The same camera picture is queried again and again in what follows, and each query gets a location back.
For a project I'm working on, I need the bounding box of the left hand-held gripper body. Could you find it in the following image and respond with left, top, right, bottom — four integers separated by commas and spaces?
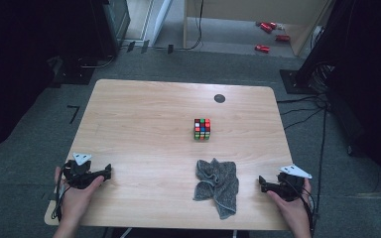
62, 152, 97, 190

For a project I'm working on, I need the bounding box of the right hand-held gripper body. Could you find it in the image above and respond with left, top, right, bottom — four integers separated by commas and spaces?
275, 164, 313, 202

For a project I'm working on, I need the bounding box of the grey fluffy cloth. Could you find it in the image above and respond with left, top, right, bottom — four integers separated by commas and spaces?
192, 158, 240, 221

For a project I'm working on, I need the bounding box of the multicoloured puzzle cube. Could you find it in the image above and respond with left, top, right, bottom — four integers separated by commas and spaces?
192, 118, 211, 141

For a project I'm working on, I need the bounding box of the person's right hand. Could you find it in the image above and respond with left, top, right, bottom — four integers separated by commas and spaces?
266, 178, 314, 232

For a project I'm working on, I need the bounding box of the person's left hand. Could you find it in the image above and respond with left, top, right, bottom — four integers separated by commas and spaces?
54, 166, 106, 226

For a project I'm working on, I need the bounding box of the grey tape piece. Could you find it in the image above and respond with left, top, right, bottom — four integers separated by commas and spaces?
41, 190, 58, 201

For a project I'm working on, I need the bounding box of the dark curtain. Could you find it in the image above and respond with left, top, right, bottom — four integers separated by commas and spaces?
0, 0, 95, 158
326, 0, 381, 196

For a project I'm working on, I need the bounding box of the black cabinet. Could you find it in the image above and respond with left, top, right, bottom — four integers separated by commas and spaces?
90, 0, 132, 59

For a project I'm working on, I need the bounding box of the white panel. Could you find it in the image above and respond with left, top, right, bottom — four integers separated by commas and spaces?
149, 0, 174, 45

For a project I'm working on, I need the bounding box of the right hand-held gripper black cable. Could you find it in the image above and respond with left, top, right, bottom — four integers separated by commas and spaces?
289, 179, 318, 233

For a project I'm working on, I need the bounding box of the hand-held gripper black cable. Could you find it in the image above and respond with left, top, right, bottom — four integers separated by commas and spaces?
289, 179, 318, 233
51, 160, 75, 222

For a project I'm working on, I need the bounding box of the long black floor cable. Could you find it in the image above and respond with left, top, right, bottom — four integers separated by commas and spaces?
311, 104, 329, 233

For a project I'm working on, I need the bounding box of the left hand-held gripper black cable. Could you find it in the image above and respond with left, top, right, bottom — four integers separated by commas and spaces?
51, 160, 75, 222

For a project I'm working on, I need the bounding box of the black stand base plate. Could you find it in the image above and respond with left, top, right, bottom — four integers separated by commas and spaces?
279, 68, 316, 95
50, 56, 96, 87

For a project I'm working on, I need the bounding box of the black coiled floor cable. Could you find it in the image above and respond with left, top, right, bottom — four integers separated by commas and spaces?
76, 54, 116, 69

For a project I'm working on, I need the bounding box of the bundle of black cables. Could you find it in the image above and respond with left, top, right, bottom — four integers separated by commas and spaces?
310, 61, 335, 94

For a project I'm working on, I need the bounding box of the black hanging cable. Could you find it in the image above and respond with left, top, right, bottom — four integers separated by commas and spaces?
178, 0, 205, 52

